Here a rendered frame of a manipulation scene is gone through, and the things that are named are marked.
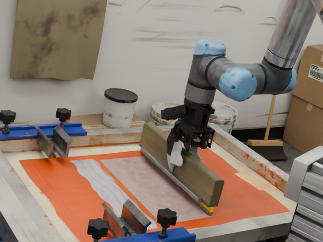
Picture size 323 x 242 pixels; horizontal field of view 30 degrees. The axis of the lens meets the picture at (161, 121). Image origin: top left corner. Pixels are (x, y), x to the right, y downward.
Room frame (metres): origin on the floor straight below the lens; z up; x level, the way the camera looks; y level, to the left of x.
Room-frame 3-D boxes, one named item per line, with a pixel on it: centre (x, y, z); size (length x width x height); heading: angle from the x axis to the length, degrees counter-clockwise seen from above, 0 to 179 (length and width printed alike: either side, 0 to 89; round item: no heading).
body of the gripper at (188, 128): (1.44, -0.08, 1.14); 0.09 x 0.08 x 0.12; 36
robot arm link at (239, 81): (1.37, -0.15, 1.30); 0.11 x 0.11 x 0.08; 35
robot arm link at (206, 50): (1.44, -0.08, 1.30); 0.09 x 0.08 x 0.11; 35
